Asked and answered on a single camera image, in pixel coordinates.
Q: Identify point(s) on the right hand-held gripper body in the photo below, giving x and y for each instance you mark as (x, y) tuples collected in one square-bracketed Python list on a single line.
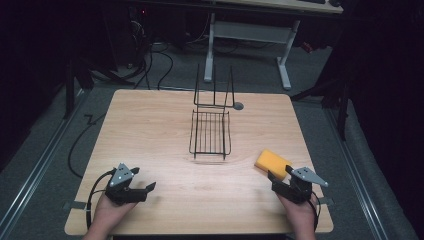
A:
[(301, 186)]

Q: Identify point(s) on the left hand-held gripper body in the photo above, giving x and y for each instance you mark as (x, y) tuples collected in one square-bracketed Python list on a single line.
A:
[(120, 176)]

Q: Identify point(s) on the yellow sponge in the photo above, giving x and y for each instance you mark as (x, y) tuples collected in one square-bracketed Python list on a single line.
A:
[(271, 163)]

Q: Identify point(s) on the person's right hand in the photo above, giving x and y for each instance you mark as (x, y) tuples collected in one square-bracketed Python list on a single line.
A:
[(298, 213)]

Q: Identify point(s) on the person's left hand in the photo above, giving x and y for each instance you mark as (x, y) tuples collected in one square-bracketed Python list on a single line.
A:
[(111, 208)]

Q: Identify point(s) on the grey tape piece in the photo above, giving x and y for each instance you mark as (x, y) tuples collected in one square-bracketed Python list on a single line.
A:
[(326, 201), (75, 205)]

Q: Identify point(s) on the black metal stand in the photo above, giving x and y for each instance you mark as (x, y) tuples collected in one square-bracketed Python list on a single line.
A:
[(341, 106), (70, 90)]

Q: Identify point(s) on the small red object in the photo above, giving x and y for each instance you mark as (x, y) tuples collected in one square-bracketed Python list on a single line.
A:
[(307, 47)]

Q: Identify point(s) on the dark computer equipment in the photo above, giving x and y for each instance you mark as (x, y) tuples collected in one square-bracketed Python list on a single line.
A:
[(140, 30)]

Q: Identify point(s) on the white desk with metal legs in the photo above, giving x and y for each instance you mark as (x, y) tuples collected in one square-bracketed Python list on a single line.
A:
[(250, 31)]

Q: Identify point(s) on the metal floor rail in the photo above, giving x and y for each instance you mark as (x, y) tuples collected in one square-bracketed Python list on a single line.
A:
[(36, 170), (358, 176)]

